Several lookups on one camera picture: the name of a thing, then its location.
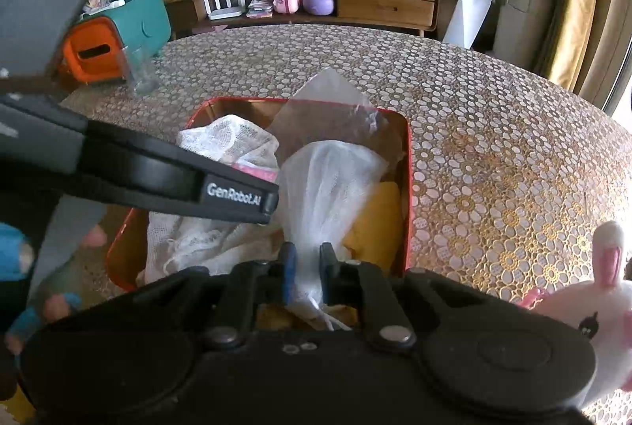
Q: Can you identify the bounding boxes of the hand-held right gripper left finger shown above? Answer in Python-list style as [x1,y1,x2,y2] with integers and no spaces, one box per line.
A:
[148,241,300,350]

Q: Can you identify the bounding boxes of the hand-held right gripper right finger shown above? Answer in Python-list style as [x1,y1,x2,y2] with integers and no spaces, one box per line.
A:
[319,241,480,350]

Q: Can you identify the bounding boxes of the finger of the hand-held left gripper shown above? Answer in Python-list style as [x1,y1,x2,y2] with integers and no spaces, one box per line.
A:
[80,123,280,226]

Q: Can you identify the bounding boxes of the white lace cloth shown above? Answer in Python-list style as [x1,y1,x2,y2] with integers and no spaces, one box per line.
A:
[135,113,283,286]

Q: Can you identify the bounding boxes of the white mesh bag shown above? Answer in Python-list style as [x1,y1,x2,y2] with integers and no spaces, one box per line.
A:
[275,139,391,323]

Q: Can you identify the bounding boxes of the red tin box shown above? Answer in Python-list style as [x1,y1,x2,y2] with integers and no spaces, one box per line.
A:
[105,96,414,293]

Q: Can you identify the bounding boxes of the person's left hand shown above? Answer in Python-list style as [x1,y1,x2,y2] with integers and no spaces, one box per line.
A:
[0,222,109,357]

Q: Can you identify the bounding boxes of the teal and orange storage box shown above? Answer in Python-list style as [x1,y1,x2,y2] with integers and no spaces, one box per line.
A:
[58,0,173,86]

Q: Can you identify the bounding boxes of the pink cloth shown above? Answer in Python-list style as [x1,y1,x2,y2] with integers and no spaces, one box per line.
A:
[231,162,278,184]

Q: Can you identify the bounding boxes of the clear glass cup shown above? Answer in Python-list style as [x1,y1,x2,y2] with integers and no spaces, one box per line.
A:
[123,47,160,96]

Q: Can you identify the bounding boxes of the clear plastic bag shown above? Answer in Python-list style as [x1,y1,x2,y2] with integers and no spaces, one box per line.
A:
[269,67,397,170]

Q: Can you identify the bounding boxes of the white router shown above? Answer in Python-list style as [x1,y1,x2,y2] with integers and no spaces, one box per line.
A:
[202,0,248,21]

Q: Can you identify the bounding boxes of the stack of books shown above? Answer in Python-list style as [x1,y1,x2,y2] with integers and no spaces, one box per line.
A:
[245,0,274,20]

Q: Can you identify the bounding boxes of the white and pink plush bunny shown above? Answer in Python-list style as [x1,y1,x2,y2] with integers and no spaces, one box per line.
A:
[518,221,632,412]

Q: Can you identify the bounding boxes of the white planter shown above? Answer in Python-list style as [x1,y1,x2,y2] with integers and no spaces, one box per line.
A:
[442,0,495,50]

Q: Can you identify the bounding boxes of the yellow curtain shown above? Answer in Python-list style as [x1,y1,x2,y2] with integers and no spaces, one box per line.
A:
[547,0,606,93]

